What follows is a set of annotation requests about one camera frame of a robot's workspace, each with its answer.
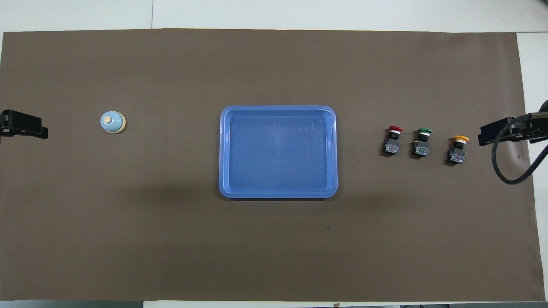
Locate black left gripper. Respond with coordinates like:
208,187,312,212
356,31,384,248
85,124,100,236
0,110,48,139

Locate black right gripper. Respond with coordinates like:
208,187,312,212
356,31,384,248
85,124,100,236
478,112,548,146

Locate yellow push button switch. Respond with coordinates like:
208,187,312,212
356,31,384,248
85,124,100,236
446,135,470,166

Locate green push button switch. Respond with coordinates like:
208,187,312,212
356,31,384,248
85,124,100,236
412,128,433,157

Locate red push button switch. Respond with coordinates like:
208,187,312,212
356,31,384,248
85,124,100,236
382,126,404,156

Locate light blue service bell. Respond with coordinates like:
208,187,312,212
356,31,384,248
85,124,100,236
100,111,126,134

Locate blue plastic tray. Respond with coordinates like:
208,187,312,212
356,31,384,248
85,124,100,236
219,105,338,199

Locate brown table mat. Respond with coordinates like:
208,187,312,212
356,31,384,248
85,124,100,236
0,28,546,302

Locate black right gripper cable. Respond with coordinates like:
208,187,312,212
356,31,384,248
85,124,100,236
491,112,548,185

